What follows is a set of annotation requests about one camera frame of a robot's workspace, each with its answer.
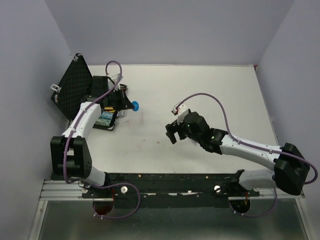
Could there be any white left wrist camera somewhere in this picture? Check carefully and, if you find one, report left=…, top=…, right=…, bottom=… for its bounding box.
left=106, top=73, right=123, bottom=91

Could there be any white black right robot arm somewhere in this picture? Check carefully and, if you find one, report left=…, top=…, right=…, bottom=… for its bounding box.
left=165, top=110, right=310, bottom=196

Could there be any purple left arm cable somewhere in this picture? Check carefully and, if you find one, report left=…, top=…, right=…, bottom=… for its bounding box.
left=63, top=60, right=141, bottom=221

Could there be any black poker set case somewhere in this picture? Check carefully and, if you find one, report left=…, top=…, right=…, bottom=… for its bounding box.
left=50, top=53, right=128, bottom=131

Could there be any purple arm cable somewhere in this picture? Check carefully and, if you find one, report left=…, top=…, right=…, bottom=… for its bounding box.
left=63, top=60, right=141, bottom=221
left=174, top=92, right=319, bottom=218

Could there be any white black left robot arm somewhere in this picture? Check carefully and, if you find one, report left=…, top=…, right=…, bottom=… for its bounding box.
left=50, top=73, right=139, bottom=198

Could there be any blue small blind button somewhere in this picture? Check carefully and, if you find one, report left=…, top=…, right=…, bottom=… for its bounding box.
left=131, top=101, right=140, bottom=112

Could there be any red green chip row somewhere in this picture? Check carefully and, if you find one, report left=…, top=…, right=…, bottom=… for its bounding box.
left=94, top=118, right=113, bottom=128

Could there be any black aluminium base frame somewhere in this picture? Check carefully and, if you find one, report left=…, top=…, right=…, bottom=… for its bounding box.
left=37, top=171, right=307, bottom=210

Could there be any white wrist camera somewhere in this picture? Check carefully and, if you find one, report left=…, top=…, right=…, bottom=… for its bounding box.
left=106, top=73, right=123, bottom=91
left=171, top=104, right=190, bottom=125

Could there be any yellow blue chip row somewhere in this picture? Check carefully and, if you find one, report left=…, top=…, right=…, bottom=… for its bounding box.
left=99, top=111, right=115, bottom=120

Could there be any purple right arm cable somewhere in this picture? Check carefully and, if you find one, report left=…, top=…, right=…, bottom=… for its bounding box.
left=174, top=92, right=319, bottom=218

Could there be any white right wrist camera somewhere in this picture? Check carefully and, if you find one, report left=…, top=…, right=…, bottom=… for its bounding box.
left=171, top=104, right=190, bottom=125

